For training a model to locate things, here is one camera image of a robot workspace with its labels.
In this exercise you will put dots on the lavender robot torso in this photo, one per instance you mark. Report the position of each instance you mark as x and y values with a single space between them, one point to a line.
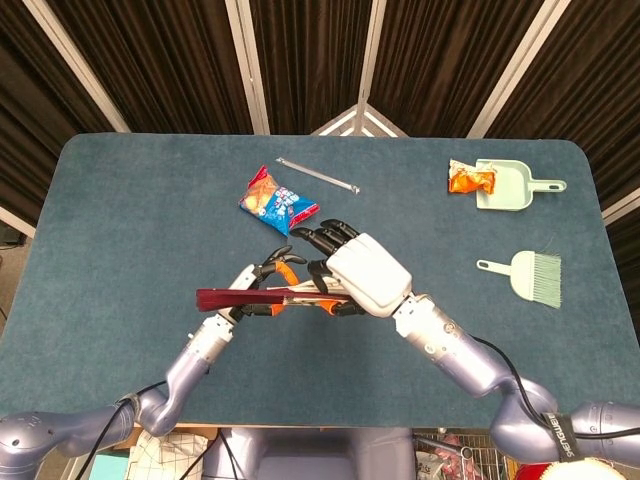
310 455

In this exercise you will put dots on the orange crumpled snack wrapper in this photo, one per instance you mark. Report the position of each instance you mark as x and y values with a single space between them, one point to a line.
467 181

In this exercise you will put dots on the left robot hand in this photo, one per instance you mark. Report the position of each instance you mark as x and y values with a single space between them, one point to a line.
247 277

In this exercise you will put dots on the pale green hand brush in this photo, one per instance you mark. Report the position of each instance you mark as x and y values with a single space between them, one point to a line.
535 277

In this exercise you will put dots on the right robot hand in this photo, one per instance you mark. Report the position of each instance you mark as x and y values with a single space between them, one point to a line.
370 275

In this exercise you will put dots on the dark brown curtain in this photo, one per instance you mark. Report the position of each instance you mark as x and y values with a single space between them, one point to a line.
165 60

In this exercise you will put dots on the pale green dustpan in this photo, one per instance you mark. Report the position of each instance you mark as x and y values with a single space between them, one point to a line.
505 197

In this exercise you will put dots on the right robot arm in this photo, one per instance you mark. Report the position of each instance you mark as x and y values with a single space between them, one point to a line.
450 345

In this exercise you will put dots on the dark red fan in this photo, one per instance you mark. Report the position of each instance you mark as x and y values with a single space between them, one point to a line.
225 299

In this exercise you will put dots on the blue snack bag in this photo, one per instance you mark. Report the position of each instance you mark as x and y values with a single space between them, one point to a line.
272 202

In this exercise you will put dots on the clear plastic stick wrapper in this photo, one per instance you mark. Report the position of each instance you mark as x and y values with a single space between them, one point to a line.
315 174

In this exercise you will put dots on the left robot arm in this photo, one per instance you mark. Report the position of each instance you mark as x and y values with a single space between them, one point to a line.
195 360

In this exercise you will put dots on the blue felt table cover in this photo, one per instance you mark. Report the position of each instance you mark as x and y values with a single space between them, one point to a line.
125 225

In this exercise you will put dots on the white triangular frame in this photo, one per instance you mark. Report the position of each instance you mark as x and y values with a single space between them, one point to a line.
330 125

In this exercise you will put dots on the red patterned packet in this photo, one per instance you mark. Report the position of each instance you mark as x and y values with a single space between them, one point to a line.
452 462

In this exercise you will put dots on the white checked cloth bag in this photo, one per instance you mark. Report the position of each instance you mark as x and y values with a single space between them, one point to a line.
165 457

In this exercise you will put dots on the red and white ball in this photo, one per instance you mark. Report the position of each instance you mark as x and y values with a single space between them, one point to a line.
530 472

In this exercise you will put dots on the white frame post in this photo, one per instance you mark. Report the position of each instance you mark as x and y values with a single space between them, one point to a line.
248 65
76 65
622 209
373 50
17 222
521 65

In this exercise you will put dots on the teal box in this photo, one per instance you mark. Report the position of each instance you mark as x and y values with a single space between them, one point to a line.
112 469

